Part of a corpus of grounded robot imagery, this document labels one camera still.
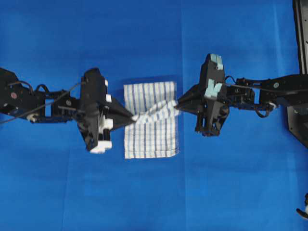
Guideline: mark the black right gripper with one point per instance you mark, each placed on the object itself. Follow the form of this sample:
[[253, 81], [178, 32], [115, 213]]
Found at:
[[211, 114]]

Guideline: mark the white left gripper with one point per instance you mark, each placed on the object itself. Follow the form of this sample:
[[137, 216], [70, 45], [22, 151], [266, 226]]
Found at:
[[92, 100]]

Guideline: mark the blue striped white towel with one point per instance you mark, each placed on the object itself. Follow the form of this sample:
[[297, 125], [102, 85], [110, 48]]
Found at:
[[154, 133]]

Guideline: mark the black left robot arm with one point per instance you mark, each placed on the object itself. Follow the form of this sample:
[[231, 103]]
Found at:
[[20, 100]]

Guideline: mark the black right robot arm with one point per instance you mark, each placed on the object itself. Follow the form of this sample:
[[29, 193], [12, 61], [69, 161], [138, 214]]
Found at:
[[263, 96]]

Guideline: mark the blue table cloth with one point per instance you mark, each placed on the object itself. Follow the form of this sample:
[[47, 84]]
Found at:
[[252, 177]]

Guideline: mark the black clip at corner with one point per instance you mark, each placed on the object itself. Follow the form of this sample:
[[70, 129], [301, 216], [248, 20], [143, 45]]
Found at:
[[304, 213]]

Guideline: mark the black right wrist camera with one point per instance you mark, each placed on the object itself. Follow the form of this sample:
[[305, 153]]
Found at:
[[212, 76]]

